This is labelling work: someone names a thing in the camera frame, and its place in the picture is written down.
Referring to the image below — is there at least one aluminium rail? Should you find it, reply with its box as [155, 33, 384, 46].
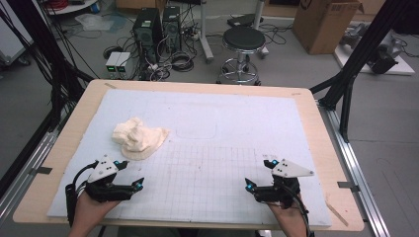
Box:
[0, 129, 61, 219]
[317, 100, 391, 237]

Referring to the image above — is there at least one thin wooden stick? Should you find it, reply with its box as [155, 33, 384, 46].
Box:
[325, 200, 350, 227]

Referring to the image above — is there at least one black floor cable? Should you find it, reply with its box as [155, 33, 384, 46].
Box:
[262, 22, 294, 46]

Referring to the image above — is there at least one white board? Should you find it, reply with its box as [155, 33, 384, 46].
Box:
[333, 31, 416, 76]

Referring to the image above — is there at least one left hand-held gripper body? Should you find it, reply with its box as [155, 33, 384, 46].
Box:
[84, 154, 134, 202]

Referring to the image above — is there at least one white table leg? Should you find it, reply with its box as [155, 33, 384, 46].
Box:
[199, 0, 215, 64]
[252, 0, 270, 59]

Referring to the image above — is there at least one cream cloth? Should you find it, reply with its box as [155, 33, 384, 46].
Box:
[112, 117, 171, 162]

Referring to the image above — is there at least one white round table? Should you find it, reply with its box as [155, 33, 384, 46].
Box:
[44, 0, 100, 16]

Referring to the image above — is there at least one clear plastic bag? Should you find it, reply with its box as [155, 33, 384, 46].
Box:
[74, 13, 115, 33]

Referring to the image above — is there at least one flat black device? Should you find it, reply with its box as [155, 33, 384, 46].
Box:
[226, 13, 265, 29]

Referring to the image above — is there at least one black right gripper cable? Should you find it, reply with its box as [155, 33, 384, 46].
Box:
[283, 184, 314, 237]

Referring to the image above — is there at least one black metal frame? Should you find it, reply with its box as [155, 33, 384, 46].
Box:
[309, 0, 417, 143]
[0, 0, 96, 132]

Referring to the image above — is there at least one black round stool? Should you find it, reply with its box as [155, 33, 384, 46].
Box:
[216, 25, 267, 87]

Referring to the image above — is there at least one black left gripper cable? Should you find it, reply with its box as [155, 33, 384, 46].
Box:
[64, 160, 100, 228]

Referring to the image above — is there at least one person's right hand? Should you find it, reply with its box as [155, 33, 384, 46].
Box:
[267, 194, 309, 233]

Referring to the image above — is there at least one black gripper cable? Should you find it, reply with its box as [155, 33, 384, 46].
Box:
[64, 160, 100, 228]
[283, 184, 314, 237]

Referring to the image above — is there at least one grey tape strip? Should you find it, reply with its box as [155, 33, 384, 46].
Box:
[29, 166, 53, 176]
[337, 181, 361, 193]

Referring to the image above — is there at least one white foam mat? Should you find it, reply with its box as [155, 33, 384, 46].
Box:
[46, 88, 332, 228]

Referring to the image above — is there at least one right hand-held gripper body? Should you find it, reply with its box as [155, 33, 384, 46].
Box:
[253, 158, 315, 210]

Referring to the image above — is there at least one person's left hand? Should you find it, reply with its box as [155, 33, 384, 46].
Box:
[72, 191, 122, 231]

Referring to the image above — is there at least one grey power supply unit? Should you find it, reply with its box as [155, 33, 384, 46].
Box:
[116, 52, 133, 76]
[105, 51, 123, 75]

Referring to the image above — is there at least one coil of black cable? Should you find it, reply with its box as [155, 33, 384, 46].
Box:
[171, 51, 196, 73]

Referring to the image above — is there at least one grey and black machine part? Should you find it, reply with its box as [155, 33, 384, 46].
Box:
[340, 22, 409, 75]

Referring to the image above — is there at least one brown cardboard box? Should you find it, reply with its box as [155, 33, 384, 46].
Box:
[292, 0, 366, 55]

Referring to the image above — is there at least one black computer tower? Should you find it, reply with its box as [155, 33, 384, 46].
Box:
[161, 5, 183, 53]
[132, 7, 163, 65]

